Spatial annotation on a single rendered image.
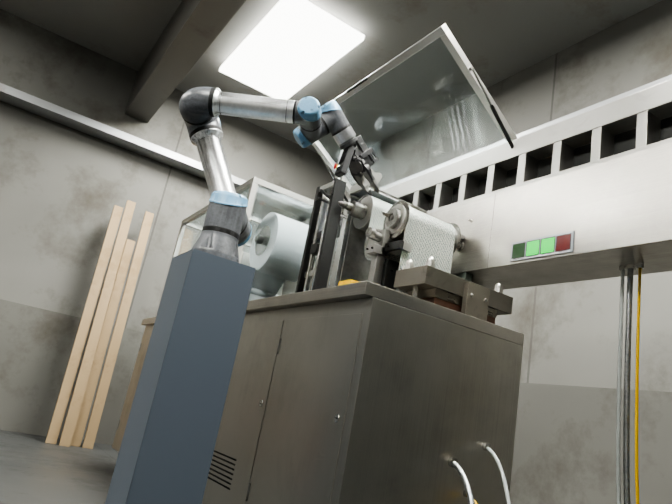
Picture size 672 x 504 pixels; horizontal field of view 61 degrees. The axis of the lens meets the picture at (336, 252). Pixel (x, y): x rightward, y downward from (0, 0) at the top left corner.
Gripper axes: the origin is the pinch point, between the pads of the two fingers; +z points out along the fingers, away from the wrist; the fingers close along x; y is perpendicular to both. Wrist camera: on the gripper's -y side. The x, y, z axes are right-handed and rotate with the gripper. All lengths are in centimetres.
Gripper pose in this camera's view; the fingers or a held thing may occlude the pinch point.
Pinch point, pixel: (372, 191)
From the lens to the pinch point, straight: 209.6
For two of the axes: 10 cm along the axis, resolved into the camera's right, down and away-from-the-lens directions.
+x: -5.3, 1.4, 8.4
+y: 6.7, -5.3, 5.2
